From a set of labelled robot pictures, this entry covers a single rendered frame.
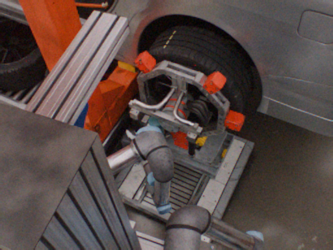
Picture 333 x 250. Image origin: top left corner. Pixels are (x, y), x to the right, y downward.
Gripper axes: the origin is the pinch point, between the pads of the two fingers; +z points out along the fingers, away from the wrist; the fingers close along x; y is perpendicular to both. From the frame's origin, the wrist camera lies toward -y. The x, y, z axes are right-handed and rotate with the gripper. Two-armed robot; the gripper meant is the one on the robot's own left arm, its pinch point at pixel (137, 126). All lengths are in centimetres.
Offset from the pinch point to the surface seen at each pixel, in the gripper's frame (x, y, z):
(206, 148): 46, 60, 7
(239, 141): 75, 75, 12
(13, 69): -71, 32, 103
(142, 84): 9.9, -9.3, 20.7
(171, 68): 24.8, -26.5, 11.9
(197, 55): 38, -35, 8
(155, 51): 19.9, -29.1, 23.6
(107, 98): -11.3, 6.4, 30.3
